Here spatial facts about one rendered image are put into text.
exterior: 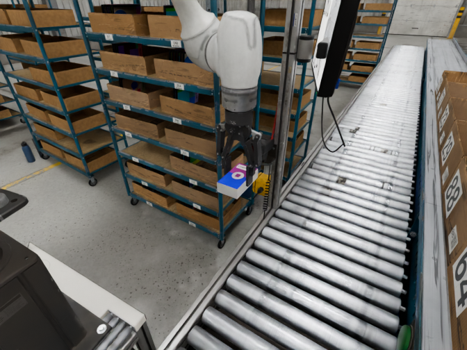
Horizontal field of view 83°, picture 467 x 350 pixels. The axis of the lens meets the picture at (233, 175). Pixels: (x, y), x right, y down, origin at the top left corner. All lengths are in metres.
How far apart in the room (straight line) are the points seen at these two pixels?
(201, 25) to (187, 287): 1.49
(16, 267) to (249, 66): 0.62
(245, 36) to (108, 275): 1.73
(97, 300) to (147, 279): 0.96
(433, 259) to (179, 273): 1.41
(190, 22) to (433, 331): 0.90
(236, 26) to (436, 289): 0.80
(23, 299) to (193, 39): 0.68
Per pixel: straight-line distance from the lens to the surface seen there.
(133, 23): 1.64
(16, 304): 0.71
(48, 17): 2.53
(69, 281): 1.05
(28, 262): 0.67
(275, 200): 1.14
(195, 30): 0.73
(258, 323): 0.85
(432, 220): 1.11
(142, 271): 1.96
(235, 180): 0.78
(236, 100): 0.65
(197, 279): 1.84
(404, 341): 0.83
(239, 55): 0.62
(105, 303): 0.95
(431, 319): 0.83
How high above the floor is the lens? 1.51
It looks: 34 degrees down
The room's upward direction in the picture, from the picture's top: straight up
